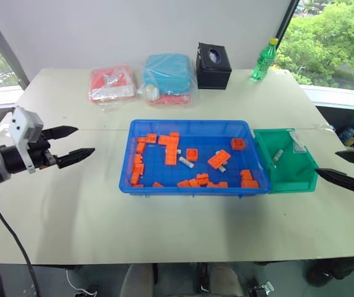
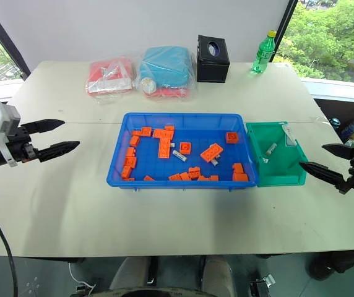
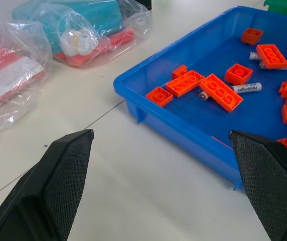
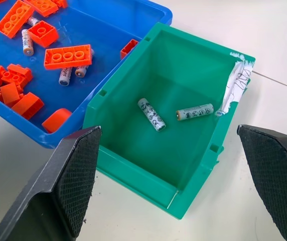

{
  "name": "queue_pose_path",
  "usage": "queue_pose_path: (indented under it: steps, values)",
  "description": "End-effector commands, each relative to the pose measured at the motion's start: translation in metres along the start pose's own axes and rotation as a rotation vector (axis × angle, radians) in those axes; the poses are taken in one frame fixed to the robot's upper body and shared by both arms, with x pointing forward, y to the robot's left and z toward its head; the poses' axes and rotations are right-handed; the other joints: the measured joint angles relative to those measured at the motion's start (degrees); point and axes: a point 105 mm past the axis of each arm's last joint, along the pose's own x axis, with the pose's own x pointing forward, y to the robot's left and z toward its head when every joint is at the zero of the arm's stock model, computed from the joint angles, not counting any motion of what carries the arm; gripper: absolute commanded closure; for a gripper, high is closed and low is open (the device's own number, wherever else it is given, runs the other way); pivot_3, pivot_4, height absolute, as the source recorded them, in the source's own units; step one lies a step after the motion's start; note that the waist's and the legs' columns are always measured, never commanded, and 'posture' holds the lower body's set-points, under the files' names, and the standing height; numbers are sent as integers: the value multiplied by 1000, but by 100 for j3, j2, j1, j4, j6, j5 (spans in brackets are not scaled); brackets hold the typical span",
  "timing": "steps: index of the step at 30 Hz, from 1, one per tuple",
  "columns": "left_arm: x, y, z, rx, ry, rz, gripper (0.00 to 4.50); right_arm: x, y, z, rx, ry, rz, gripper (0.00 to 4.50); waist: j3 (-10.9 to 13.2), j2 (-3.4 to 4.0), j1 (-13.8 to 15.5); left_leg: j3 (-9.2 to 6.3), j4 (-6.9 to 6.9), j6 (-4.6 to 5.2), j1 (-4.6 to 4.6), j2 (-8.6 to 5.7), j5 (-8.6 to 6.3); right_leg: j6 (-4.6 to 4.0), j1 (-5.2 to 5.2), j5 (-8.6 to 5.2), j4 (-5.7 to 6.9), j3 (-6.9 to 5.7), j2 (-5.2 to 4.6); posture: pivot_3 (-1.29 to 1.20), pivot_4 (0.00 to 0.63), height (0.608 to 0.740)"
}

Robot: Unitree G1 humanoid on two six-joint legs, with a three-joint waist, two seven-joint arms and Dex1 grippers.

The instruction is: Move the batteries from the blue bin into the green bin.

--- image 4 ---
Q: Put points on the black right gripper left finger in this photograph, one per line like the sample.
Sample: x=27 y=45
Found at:
x=58 y=180

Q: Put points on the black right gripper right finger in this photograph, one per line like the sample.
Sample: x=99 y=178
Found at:
x=276 y=170

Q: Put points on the green plastic bin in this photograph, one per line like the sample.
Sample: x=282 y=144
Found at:
x=158 y=120

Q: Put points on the torn white paper label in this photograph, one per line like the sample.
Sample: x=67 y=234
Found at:
x=236 y=85

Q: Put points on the white AA battery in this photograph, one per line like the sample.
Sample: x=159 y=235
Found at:
x=27 y=42
x=65 y=76
x=194 y=114
x=151 y=115
x=81 y=70
x=32 y=21

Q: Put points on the blue plastic tray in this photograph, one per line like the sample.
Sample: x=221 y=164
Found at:
x=88 y=50

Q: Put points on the orange 2x2 toy brick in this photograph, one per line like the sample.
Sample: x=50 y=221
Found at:
x=43 y=33

